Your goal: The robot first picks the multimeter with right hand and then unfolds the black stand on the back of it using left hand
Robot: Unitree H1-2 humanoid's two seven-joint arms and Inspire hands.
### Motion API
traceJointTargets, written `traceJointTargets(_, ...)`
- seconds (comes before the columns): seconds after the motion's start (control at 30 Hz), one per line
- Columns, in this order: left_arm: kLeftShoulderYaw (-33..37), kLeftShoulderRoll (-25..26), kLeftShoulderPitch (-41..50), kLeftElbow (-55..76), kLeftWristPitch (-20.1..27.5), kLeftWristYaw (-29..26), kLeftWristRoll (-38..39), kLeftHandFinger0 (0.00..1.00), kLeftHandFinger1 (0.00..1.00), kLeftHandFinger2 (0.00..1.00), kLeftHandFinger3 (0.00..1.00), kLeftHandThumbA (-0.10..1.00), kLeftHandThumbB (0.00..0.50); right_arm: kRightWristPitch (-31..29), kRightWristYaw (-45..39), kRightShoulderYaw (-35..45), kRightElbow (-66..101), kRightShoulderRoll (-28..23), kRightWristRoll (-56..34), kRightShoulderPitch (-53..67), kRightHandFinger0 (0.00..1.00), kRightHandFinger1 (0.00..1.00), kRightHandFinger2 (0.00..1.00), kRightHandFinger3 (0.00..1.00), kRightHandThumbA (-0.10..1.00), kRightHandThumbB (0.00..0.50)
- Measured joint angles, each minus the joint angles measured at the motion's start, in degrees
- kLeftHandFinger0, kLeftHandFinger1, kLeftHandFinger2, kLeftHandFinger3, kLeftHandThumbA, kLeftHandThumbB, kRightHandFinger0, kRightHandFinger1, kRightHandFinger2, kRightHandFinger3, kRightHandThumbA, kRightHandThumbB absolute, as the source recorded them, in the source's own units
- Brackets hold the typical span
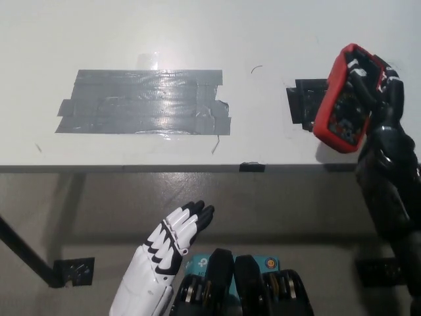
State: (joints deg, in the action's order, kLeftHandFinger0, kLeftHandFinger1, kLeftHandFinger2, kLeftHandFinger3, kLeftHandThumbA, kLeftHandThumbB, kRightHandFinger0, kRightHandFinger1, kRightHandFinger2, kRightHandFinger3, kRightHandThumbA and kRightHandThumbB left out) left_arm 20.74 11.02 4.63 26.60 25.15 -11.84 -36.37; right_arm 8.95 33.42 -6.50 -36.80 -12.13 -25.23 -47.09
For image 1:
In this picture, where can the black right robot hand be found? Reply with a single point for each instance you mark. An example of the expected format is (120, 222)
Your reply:
(388, 148)

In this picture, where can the black robot torso teal tops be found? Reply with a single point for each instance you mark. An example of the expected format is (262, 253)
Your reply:
(243, 289)

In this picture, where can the black metal table leg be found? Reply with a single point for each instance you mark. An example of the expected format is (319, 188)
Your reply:
(23, 249)

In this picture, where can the grey duct tape patch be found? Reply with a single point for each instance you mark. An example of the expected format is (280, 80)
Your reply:
(131, 105)

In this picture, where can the red digital multimeter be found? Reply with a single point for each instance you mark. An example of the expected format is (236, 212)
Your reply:
(329, 98)

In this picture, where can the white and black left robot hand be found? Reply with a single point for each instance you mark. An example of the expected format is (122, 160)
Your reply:
(148, 283)

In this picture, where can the small black tape strip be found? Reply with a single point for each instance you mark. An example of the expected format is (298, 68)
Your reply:
(252, 167)

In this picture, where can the black tape patch on table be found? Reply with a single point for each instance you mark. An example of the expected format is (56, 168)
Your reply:
(302, 102)

